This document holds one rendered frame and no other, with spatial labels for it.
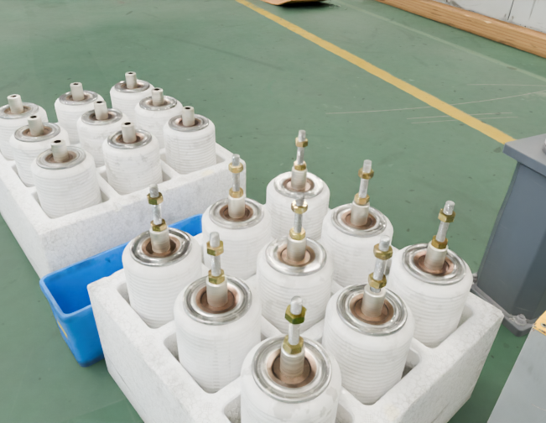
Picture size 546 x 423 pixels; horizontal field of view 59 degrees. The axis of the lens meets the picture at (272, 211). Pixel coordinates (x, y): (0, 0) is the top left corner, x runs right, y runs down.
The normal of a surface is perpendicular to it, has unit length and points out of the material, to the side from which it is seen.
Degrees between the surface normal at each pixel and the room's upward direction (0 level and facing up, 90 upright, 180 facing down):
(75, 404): 0
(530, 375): 90
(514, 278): 90
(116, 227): 90
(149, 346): 0
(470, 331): 0
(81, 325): 92
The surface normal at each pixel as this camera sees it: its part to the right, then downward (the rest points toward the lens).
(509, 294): -0.91, 0.22
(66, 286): 0.64, 0.42
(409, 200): 0.03, -0.83
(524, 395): -0.75, 0.36
